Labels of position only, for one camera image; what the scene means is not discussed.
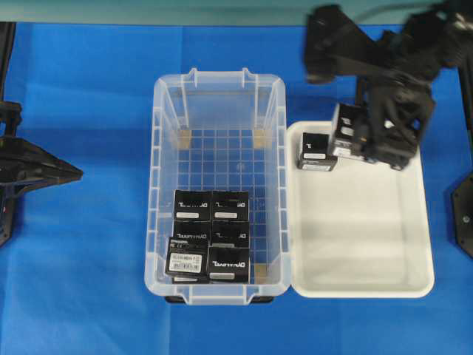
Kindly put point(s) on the white plastic tray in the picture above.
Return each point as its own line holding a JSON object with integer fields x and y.
{"x": 359, "y": 231}

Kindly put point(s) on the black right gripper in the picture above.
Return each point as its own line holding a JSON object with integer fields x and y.
{"x": 390, "y": 125}

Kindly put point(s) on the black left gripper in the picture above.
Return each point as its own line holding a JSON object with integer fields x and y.
{"x": 26, "y": 167}

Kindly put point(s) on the clear plastic storage case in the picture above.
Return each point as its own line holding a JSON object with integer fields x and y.
{"x": 220, "y": 131}

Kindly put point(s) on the blue table cloth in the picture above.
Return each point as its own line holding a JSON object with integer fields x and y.
{"x": 72, "y": 274}

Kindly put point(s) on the black box raised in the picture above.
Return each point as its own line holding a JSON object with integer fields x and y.
{"x": 186, "y": 259}

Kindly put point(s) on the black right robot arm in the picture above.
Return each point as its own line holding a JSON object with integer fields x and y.
{"x": 438, "y": 38}

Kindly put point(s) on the black box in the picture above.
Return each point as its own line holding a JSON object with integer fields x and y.
{"x": 230, "y": 205}
{"x": 188, "y": 280}
{"x": 192, "y": 205}
{"x": 345, "y": 117}
{"x": 230, "y": 233}
{"x": 193, "y": 232}
{"x": 313, "y": 153}
{"x": 229, "y": 265}

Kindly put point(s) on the black box in tray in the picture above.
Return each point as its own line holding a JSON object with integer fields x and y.
{"x": 313, "y": 153}

